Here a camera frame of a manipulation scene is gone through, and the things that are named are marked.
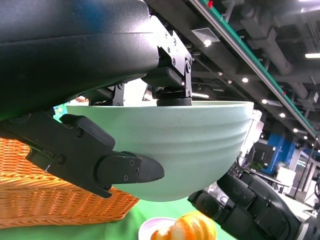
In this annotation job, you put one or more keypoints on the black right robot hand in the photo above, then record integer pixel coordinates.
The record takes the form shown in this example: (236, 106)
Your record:
(250, 207)

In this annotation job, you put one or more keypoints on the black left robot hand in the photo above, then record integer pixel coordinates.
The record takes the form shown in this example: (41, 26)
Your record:
(75, 50)

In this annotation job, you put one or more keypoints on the grey-green bowl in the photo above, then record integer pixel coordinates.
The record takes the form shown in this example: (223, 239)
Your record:
(187, 145)

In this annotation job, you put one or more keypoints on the lavender plate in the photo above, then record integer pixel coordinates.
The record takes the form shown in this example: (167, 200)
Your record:
(150, 225)

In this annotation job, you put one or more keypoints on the orange wicker basket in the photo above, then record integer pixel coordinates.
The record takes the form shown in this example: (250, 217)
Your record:
(50, 205)

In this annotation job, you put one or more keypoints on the white ceiling air vent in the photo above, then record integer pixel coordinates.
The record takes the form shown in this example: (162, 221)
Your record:
(206, 33)

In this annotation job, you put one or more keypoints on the green tablecloth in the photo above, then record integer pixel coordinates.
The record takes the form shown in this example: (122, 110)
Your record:
(112, 230)

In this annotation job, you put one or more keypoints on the green-edged ceiling rail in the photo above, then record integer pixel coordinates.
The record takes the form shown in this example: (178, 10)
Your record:
(262, 67)

